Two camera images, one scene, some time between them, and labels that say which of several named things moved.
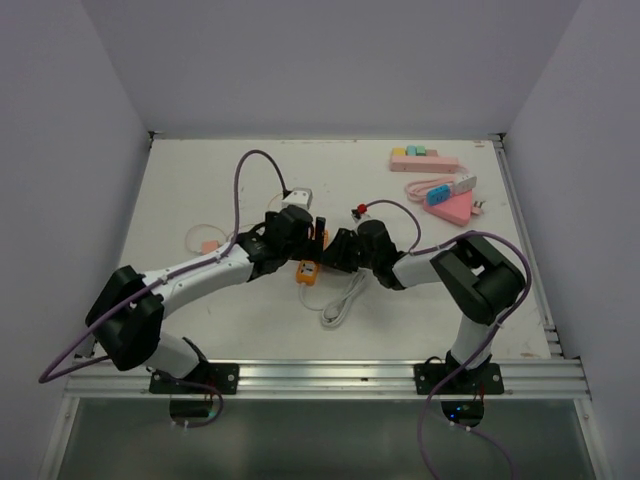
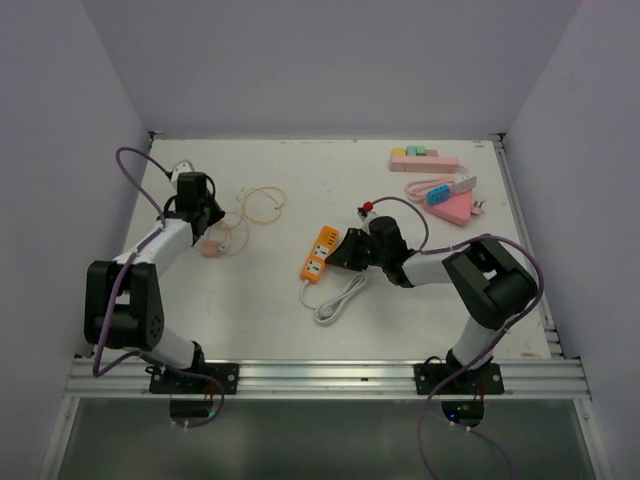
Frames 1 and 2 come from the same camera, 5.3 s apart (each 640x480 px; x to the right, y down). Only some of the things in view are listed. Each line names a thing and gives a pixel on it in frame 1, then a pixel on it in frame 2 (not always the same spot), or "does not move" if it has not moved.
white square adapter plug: (464, 183) does not move
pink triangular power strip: (457, 209) does not move
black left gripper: (307, 248) -> (217, 212)
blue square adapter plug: (438, 195) does not move
